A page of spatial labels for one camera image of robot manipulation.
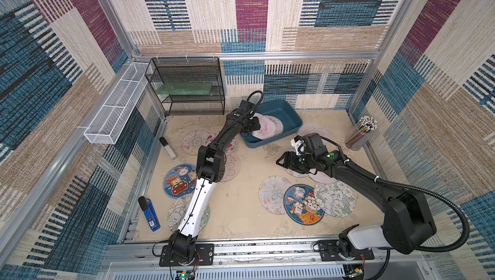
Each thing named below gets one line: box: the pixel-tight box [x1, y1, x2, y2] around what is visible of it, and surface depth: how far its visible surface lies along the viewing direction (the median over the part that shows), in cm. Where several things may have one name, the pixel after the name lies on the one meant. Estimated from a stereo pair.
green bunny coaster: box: [266, 114, 284, 137], surface depth 114 cm
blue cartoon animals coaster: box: [283, 183, 325, 226], surface depth 87 cm
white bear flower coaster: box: [258, 175, 293, 215], surface depth 91 cm
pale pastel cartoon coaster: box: [181, 130, 209, 157], surface depth 111 cm
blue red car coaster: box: [162, 163, 198, 200], surface depth 94 cm
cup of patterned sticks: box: [344, 115, 378, 151], surface depth 95 cm
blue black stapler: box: [137, 196, 161, 233], surface depth 83 cm
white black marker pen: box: [158, 136, 178, 160], surface depth 102 cm
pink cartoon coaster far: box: [300, 121, 330, 138], surface depth 114 cm
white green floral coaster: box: [313, 180, 356, 218], surface depth 87 cm
